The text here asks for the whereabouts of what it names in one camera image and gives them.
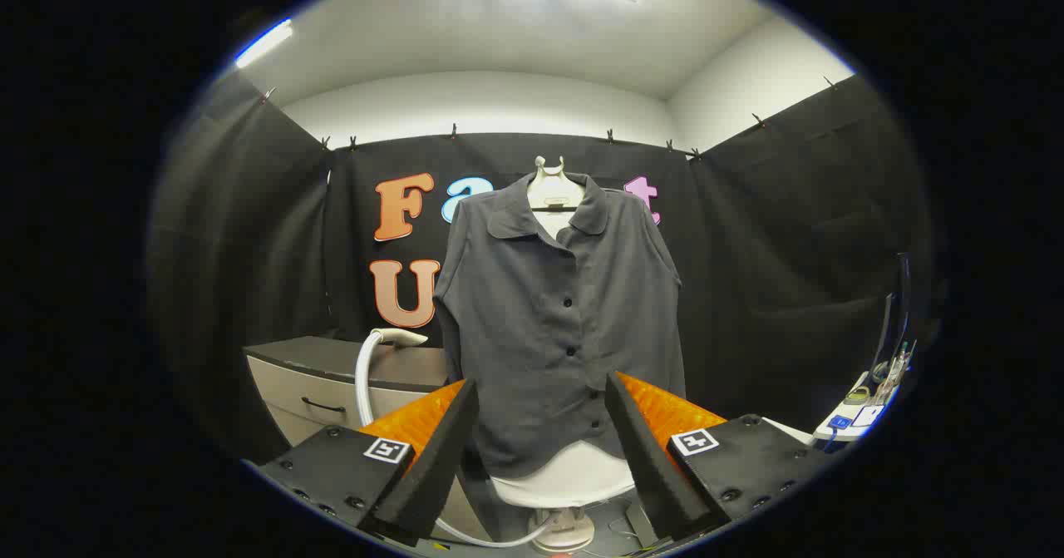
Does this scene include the white steamer base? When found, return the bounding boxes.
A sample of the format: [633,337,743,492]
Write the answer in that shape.
[528,508,595,555]

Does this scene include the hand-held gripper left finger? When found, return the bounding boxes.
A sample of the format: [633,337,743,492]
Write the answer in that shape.
[258,378,480,548]

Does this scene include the narrow ceiling light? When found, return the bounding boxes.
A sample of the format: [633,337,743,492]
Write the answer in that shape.
[234,19,293,69]

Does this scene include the grey drawer cabinet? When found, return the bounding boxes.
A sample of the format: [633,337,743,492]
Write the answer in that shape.
[244,336,491,542]

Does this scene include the grey button shirt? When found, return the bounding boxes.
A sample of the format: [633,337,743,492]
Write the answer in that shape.
[434,173,687,480]

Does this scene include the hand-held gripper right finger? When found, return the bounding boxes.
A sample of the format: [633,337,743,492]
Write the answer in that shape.
[604,371,832,542]

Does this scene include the white steamer hose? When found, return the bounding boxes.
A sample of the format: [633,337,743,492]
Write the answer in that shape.
[355,331,554,549]

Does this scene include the white power strip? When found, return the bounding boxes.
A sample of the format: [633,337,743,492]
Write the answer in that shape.
[815,371,897,442]

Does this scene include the white garment steamer head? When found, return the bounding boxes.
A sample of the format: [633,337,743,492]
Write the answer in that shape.
[370,328,429,349]

